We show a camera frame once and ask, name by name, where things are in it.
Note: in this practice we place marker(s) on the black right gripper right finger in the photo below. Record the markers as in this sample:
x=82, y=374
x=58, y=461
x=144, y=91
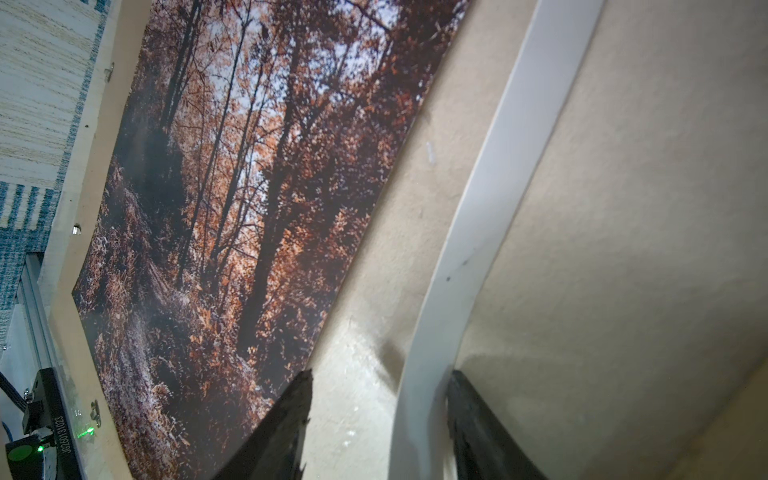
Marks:
x=483, y=448

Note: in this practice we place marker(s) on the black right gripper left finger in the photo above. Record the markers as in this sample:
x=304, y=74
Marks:
x=274, y=450

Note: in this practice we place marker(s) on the white photo mat board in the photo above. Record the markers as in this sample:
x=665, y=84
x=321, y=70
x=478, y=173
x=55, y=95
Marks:
x=538, y=86

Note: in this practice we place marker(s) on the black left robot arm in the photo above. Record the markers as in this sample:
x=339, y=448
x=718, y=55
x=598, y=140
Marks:
x=47, y=450

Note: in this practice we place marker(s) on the brown cardboard backing board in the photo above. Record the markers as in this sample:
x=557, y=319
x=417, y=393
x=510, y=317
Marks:
x=99, y=449

